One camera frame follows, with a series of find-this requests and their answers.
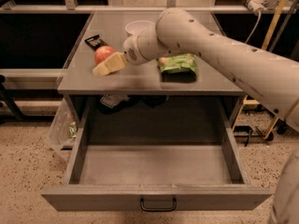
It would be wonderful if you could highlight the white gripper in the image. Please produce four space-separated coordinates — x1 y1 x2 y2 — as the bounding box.
93 26 168 77

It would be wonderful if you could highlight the red apple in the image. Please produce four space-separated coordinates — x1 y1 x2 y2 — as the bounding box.
94 46 115 64

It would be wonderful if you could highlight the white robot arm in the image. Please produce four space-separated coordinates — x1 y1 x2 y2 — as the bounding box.
93 7 299 131

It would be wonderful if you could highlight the open grey top drawer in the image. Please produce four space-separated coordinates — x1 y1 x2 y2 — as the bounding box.
42 97 271 211

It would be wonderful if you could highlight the small black snack packet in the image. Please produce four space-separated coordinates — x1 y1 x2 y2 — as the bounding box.
85 35 107 50

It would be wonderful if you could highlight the white ceramic bowl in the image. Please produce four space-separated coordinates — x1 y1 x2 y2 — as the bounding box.
125 21 155 36

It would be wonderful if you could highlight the paper label under cabinet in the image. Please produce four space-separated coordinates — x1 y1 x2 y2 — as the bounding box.
100 94 129 108

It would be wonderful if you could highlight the grey cabinet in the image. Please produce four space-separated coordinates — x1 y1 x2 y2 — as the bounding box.
58 9 244 119

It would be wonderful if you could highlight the green snack bag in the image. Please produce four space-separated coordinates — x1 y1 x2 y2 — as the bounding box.
157 53 198 77

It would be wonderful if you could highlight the clear plastic bag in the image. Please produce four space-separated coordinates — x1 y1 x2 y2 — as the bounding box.
46 100 77 152

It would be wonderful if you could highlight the white power strip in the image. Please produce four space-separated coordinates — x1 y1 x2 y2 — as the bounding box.
241 0 268 13

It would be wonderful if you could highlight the black drawer handle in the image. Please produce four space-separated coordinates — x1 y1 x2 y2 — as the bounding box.
139 198 177 213

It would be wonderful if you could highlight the white cable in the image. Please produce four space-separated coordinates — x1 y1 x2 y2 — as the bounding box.
244 9 262 45

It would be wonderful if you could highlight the yellow ladder frame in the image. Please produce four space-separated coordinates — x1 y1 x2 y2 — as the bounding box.
232 0 298 141

